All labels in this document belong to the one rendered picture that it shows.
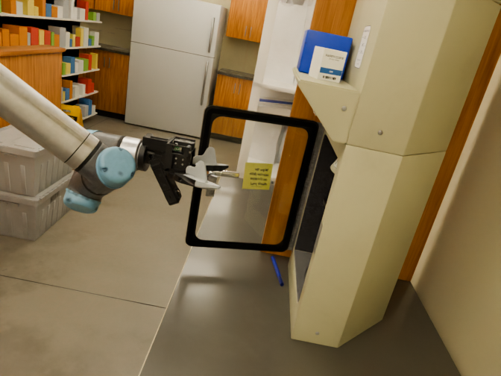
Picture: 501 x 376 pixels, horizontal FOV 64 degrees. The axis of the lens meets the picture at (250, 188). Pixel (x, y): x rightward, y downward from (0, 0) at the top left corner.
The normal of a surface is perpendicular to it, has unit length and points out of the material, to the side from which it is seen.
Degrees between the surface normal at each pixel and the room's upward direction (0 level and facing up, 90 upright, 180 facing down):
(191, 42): 90
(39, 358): 0
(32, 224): 95
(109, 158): 55
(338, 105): 90
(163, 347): 0
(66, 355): 0
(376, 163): 90
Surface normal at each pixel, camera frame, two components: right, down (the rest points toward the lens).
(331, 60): 0.24, 0.39
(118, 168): 0.64, -0.22
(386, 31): -0.07, 0.35
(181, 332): 0.18, -0.92
